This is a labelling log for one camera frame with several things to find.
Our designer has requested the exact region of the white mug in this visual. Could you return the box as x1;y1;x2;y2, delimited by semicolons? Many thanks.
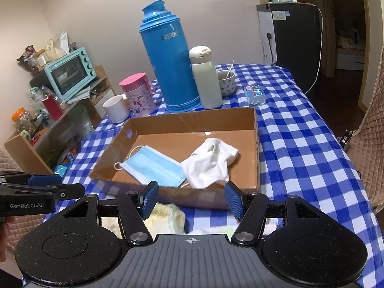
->
103;95;130;123

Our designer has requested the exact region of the cardboard box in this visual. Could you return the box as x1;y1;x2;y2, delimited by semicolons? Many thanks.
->
89;107;260;210

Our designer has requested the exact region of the white insulated bottle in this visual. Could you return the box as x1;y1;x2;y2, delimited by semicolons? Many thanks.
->
189;46;224;110

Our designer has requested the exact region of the blue tissue pack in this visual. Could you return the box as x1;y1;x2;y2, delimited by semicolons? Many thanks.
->
244;85;268;106

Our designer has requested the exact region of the person's left hand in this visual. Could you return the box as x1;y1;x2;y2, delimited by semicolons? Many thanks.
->
0;217;15;263

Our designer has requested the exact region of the black fridge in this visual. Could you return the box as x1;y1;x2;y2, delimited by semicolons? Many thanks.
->
256;1;324;102

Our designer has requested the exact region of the orange lid jar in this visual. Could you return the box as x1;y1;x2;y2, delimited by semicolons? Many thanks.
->
12;108;36;135

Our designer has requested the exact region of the red canister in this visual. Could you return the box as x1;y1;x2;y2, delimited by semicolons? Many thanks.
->
42;94;63;120

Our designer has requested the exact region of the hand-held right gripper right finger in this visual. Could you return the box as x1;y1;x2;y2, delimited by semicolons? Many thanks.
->
225;181;323;246

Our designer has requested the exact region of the teal toaster oven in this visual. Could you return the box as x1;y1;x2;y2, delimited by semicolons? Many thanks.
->
44;47;97;102

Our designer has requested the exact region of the black power cable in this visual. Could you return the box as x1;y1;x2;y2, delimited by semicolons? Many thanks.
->
266;31;277;66

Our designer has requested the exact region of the booklet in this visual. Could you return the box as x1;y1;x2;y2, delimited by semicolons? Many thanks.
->
67;86;92;104

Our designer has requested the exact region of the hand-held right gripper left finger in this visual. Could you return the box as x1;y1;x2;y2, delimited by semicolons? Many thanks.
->
61;181;159;246

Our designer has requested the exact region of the blue face mask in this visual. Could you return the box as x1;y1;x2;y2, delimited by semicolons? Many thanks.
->
114;145;190;188

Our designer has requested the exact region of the yellow fluffy towel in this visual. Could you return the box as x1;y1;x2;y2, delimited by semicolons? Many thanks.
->
99;202;186;237

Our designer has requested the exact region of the black clip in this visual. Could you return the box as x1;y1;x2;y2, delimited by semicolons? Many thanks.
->
340;130;353;149

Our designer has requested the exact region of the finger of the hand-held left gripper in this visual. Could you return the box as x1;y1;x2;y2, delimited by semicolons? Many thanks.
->
0;172;63;186
0;183;86;200

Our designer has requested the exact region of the dark snack bag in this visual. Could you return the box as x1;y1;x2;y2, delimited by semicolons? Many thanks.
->
16;46;37;72

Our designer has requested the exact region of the wooden shelf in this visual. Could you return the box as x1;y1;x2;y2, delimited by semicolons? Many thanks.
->
4;64;116;174

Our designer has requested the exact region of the quilted beige chair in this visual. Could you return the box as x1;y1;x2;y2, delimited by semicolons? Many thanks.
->
0;145;45;249
345;48;384;213

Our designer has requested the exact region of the white cable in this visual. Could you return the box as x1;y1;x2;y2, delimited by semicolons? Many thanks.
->
304;3;324;95

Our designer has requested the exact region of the patterned ceramic cup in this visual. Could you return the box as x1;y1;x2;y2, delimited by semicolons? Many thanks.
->
217;70;237;97

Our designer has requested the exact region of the blue thermos flask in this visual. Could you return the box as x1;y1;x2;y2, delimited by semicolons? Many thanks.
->
138;0;202;114

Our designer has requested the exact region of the pink cartoon cup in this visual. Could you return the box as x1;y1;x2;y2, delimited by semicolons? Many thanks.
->
119;72;157;117

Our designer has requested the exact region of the blue white checkered tablecloth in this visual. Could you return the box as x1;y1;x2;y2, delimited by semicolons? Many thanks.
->
22;63;375;288

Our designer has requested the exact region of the white cloth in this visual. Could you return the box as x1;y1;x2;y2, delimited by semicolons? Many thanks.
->
180;138;240;190

